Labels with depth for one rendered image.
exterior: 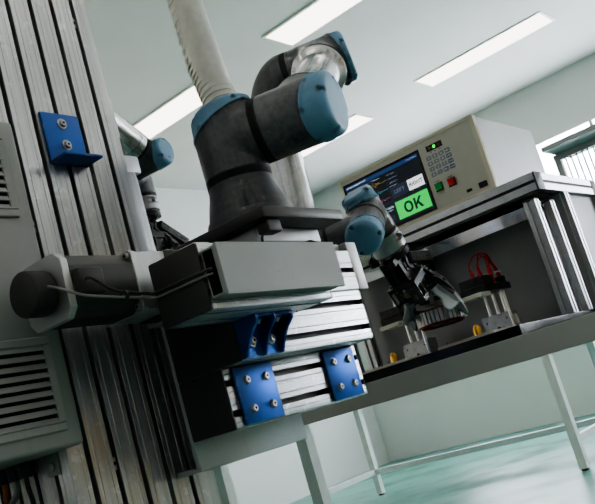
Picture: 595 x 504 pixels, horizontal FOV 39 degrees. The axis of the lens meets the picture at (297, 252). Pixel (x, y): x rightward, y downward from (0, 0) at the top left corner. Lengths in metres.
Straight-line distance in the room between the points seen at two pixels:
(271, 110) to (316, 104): 0.08
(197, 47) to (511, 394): 6.13
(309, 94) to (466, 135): 0.86
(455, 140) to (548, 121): 6.69
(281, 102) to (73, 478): 0.66
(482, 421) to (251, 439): 7.97
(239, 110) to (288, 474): 7.29
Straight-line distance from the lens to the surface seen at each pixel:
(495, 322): 2.12
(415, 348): 2.23
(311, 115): 1.37
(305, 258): 1.17
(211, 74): 3.77
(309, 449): 3.20
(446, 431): 9.50
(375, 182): 2.29
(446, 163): 2.19
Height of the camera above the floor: 0.71
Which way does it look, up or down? 11 degrees up
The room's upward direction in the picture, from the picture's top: 16 degrees counter-clockwise
